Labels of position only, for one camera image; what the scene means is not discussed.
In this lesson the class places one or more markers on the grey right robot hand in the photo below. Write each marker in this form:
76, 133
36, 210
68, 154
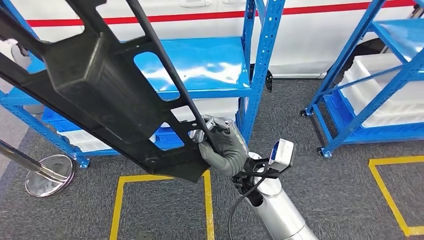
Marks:
228, 152

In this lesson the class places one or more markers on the black plastic frame part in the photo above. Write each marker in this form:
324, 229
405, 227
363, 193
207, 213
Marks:
99, 82

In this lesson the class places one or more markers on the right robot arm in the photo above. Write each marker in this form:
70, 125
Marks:
278, 215

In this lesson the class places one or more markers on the blue metal shelf rack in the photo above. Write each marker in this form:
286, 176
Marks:
381, 135
212, 66

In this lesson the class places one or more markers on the black camera bracket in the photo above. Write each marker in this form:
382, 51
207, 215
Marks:
246, 188

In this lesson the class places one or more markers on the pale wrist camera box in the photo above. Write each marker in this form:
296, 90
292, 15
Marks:
283, 154

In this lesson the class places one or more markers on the chrome stanchion post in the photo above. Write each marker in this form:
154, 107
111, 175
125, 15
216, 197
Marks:
49, 179

